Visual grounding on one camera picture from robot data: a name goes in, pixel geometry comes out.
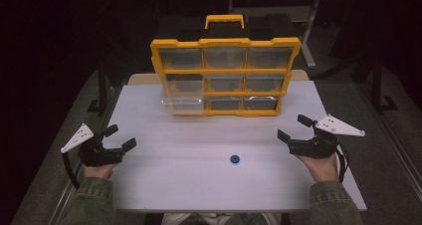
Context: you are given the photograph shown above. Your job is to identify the closed clear organizer drawers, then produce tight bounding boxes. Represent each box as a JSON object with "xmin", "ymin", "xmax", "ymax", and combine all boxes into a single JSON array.
[{"xmin": 158, "ymin": 47, "xmax": 295, "ymax": 112}]

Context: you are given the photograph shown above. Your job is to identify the black metal stand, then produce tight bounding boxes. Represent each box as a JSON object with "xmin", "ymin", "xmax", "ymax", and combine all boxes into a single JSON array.
[
  {"xmin": 351, "ymin": 47, "xmax": 400, "ymax": 115},
  {"xmin": 87, "ymin": 61, "xmax": 111, "ymax": 115}
]

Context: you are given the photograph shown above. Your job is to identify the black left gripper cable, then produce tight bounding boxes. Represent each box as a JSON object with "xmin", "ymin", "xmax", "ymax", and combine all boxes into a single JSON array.
[{"xmin": 61, "ymin": 150, "xmax": 81, "ymax": 190}]

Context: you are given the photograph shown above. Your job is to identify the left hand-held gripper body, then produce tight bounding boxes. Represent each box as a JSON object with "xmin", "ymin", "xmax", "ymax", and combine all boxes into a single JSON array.
[{"xmin": 60, "ymin": 122, "xmax": 125, "ymax": 168}]

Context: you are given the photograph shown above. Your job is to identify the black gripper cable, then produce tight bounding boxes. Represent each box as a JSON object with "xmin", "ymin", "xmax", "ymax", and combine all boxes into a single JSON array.
[
  {"xmin": 61, "ymin": 150, "xmax": 81, "ymax": 190},
  {"xmin": 333, "ymin": 143, "xmax": 350, "ymax": 184}
]

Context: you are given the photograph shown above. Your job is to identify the person's left hand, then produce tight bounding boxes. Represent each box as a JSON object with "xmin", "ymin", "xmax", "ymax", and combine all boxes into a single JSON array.
[{"xmin": 82, "ymin": 162, "xmax": 119, "ymax": 181}]

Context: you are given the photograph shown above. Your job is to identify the clear plastic drawer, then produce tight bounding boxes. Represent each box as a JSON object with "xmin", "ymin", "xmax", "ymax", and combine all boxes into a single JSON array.
[{"xmin": 160, "ymin": 80, "xmax": 205, "ymax": 114}]

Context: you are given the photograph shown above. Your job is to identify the yellow black drawer organizer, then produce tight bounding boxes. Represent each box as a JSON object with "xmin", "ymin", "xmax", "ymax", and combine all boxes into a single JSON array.
[{"xmin": 149, "ymin": 13, "xmax": 303, "ymax": 117}]

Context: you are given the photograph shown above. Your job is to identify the person's right hand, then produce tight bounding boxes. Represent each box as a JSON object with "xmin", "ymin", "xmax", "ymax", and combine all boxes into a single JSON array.
[{"xmin": 294, "ymin": 152, "xmax": 340, "ymax": 184}]

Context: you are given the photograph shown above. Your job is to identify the aluminium frame rail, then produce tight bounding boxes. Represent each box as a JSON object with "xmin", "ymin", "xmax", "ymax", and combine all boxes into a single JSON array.
[
  {"xmin": 49, "ymin": 179, "xmax": 83, "ymax": 225},
  {"xmin": 359, "ymin": 84, "xmax": 422, "ymax": 203}
]

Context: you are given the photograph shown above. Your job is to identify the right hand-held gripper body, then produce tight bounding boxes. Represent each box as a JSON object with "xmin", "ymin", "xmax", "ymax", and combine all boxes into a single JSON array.
[{"xmin": 287, "ymin": 113, "xmax": 366, "ymax": 160}]

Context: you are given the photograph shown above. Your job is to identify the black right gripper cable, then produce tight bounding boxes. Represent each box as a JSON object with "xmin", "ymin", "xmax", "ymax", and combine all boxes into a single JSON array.
[{"xmin": 333, "ymin": 143, "xmax": 350, "ymax": 184}]

